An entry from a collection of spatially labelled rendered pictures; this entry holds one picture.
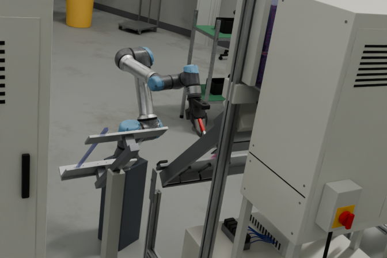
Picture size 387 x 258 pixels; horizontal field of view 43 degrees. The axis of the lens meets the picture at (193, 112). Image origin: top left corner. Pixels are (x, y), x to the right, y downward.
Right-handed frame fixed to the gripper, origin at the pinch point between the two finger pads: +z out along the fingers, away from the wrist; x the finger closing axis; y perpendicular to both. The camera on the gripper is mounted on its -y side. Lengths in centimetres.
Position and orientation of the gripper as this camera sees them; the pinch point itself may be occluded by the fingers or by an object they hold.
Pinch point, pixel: (201, 134)
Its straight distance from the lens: 241.2
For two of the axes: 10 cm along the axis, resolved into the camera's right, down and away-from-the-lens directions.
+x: -8.8, 0.6, -4.7
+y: -4.6, 1.5, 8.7
